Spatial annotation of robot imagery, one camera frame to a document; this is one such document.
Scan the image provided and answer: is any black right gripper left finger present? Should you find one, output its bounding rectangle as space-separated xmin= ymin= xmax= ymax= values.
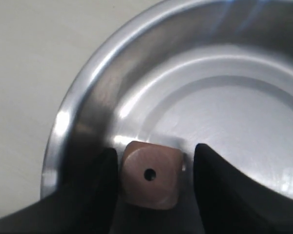
xmin=0 ymin=147 xmax=119 ymax=234

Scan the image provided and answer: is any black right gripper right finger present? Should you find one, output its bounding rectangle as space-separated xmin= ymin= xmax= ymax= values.
xmin=194 ymin=143 xmax=293 ymax=234

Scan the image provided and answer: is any wooden die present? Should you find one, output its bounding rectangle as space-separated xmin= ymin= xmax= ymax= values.
xmin=120 ymin=141 xmax=183 ymax=210

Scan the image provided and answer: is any stainless steel round bowl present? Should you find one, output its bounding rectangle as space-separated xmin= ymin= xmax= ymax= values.
xmin=41 ymin=0 xmax=293 ymax=234

